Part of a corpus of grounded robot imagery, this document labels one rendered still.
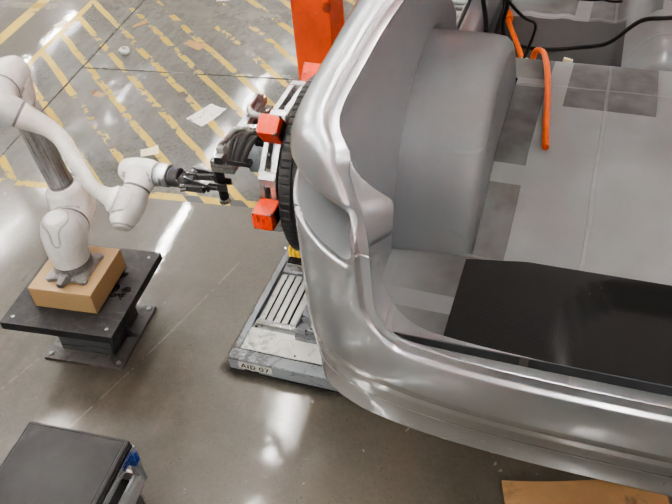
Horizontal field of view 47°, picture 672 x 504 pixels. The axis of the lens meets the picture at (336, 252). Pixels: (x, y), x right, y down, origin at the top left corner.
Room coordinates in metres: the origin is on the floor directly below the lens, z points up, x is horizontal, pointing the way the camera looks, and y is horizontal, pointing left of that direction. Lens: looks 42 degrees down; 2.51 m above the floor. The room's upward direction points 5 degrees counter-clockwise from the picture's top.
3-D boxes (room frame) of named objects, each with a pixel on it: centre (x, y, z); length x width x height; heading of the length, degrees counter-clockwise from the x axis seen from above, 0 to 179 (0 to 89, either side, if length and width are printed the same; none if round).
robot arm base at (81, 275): (2.35, 1.08, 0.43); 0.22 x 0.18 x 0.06; 164
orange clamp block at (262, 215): (2.05, 0.22, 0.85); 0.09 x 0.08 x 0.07; 158
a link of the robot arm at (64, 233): (2.38, 1.07, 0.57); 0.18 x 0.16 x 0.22; 179
